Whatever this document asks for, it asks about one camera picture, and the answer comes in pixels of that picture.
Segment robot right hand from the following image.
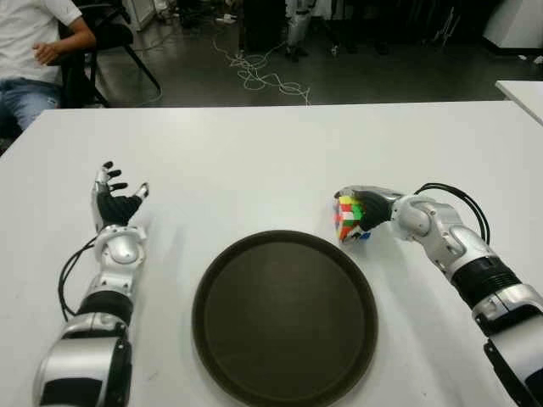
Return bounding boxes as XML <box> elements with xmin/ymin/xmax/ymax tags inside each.
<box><xmin>333</xmin><ymin>184</ymin><xmax>404</xmax><ymax>243</ymax></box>

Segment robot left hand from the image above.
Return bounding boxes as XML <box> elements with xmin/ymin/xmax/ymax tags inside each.
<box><xmin>92</xmin><ymin>159</ymin><xmax>150</xmax><ymax>232</ymax></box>

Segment multicoloured Rubik's cube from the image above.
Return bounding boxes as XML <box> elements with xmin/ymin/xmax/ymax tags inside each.
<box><xmin>328</xmin><ymin>192</ymin><xmax>373</xmax><ymax>246</ymax></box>

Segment dark brown round plate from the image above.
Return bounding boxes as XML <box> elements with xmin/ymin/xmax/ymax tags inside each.
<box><xmin>191</xmin><ymin>229</ymin><xmax>379</xmax><ymax>407</ymax></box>

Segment black office chair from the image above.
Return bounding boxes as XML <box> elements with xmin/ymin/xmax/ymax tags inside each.
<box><xmin>57</xmin><ymin>0</ymin><xmax>162</xmax><ymax>109</ymax></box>

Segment white side table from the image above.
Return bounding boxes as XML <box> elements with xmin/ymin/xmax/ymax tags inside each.
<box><xmin>495</xmin><ymin>79</ymin><xmax>543</xmax><ymax>126</ymax></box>

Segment grey folding stand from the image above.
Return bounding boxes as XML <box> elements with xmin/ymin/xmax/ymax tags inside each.
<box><xmin>432</xmin><ymin>3</ymin><xmax>462</xmax><ymax>43</ymax></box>

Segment seated person in white shirt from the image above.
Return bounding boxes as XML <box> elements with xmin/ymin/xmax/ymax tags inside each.
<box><xmin>0</xmin><ymin>0</ymin><xmax>98</xmax><ymax>132</ymax></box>

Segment white framed glass cabinet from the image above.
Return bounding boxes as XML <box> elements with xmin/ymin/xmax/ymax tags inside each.
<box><xmin>126</xmin><ymin>0</ymin><xmax>156</xmax><ymax>31</ymax></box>

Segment black cabinet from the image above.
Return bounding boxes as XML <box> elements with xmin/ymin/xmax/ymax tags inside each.
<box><xmin>241</xmin><ymin>0</ymin><xmax>289</xmax><ymax>52</ymax></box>

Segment white cabinet with dark base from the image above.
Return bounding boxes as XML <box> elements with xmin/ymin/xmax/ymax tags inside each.
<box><xmin>483</xmin><ymin>0</ymin><xmax>543</xmax><ymax>56</ymax></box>

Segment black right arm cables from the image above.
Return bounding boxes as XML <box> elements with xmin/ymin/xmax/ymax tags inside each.
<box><xmin>413</xmin><ymin>182</ymin><xmax>491</xmax><ymax>245</ymax></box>

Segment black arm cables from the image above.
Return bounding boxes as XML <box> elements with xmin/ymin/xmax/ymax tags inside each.
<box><xmin>413</xmin><ymin>182</ymin><xmax>491</xmax><ymax>245</ymax></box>
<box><xmin>58</xmin><ymin>237</ymin><xmax>98</xmax><ymax>321</ymax></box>

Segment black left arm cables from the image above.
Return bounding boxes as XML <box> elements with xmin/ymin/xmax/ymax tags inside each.
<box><xmin>58</xmin><ymin>237</ymin><xmax>98</xmax><ymax>321</ymax></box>

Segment tangled white floor cable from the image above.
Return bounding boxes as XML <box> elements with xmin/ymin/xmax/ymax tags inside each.
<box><xmin>211</xmin><ymin>29</ymin><xmax>313</xmax><ymax>106</ymax></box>

